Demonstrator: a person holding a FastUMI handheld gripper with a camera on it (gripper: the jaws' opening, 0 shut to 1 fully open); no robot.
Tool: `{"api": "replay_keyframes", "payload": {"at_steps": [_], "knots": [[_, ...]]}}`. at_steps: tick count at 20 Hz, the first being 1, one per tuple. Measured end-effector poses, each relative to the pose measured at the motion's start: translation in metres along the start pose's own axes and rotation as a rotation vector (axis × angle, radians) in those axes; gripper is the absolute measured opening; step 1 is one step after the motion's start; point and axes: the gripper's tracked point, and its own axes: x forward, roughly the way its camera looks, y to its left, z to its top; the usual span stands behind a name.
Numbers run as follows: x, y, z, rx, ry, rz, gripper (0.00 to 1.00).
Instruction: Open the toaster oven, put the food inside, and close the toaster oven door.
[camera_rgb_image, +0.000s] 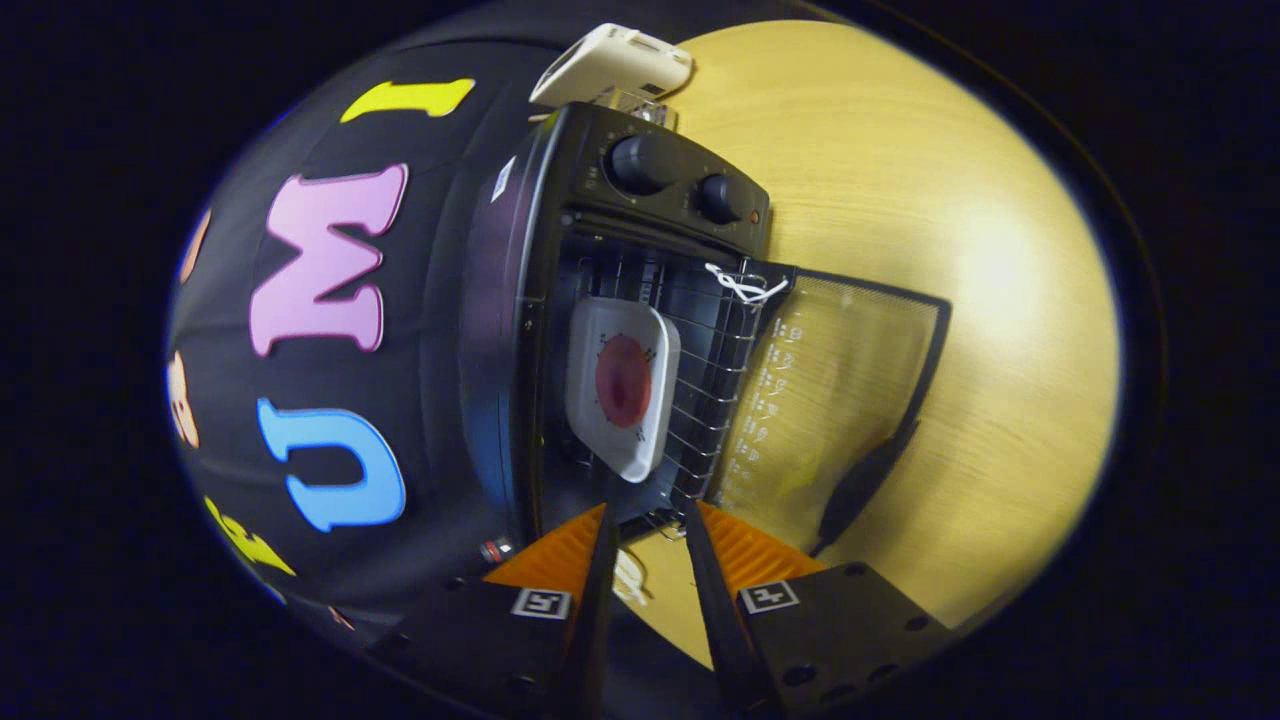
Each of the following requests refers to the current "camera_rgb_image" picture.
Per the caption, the white square plate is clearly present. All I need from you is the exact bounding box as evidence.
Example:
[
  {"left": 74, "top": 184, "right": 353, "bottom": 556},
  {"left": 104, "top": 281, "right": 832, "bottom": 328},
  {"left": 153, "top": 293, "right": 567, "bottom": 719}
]
[{"left": 565, "top": 297, "right": 682, "bottom": 484}]

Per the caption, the glass jar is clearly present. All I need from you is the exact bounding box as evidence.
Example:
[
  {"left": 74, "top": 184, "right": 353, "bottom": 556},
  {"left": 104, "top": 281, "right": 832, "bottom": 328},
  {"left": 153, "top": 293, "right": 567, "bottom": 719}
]
[{"left": 598, "top": 85, "right": 669, "bottom": 126}]

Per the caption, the black toaster oven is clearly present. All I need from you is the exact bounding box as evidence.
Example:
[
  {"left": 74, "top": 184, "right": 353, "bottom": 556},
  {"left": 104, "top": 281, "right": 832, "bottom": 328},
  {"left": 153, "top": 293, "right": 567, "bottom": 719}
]
[{"left": 460, "top": 100, "right": 953, "bottom": 561}]

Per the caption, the white toaster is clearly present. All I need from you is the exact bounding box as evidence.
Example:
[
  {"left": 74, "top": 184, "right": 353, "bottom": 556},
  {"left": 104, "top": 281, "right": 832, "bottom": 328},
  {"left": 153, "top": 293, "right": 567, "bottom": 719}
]
[{"left": 528, "top": 23, "right": 694, "bottom": 109}]

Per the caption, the pink meat slice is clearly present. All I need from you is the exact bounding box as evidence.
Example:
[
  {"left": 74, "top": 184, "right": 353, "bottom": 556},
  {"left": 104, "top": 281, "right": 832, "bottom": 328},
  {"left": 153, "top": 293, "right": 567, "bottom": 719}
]
[{"left": 595, "top": 334, "right": 654, "bottom": 429}]

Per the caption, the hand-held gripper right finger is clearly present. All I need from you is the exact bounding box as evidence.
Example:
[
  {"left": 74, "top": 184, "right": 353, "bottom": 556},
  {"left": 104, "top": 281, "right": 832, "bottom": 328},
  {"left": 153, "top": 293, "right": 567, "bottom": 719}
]
[{"left": 683, "top": 498, "right": 961, "bottom": 717}]

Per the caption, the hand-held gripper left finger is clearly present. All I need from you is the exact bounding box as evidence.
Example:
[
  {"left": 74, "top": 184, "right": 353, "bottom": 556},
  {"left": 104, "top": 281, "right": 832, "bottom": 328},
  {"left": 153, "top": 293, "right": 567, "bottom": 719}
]
[{"left": 365, "top": 500, "right": 621, "bottom": 720}]

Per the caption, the wire oven rack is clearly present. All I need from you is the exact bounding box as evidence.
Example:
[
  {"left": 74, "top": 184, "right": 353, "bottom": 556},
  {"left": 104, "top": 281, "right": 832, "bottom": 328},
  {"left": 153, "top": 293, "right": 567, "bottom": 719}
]
[{"left": 560, "top": 235, "right": 771, "bottom": 531}]

